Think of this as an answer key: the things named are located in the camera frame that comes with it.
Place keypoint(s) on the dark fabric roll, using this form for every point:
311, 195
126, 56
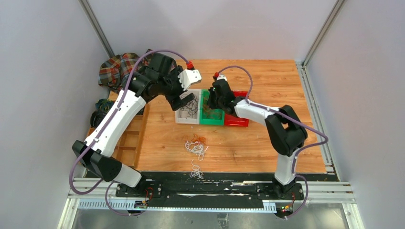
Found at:
96, 118

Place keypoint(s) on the left aluminium frame post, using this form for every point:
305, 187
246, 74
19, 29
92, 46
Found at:
96, 26

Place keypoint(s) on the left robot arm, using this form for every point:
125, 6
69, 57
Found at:
154, 74

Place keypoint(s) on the aluminium frame post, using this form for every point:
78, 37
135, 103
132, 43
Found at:
323, 31
96, 26

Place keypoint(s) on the green plastic bin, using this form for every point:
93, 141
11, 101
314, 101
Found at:
207, 115

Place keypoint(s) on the wooden compartment tray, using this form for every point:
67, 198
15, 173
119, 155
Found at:
128, 148

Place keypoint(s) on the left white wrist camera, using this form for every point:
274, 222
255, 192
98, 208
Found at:
188, 78

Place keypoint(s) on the white plastic bin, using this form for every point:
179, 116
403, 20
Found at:
190, 114

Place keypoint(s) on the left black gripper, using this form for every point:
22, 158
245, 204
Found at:
176, 104

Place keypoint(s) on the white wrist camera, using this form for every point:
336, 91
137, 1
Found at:
219, 78
188, 78

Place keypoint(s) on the aluminium front rail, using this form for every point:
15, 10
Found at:
326, 205

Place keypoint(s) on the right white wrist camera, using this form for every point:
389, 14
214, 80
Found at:
219, 78

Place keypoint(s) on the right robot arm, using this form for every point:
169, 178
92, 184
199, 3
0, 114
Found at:
286, 134

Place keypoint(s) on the red plastic bin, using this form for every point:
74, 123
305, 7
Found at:
230, 120

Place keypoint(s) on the green patterned fabric roll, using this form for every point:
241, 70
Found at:
104, 105

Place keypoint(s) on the right aluminium frame post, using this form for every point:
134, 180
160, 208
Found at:
323, 31

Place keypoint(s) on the plaid cloth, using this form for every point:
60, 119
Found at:
114, 72

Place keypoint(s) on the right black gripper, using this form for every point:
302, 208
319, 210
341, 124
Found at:
212, 94

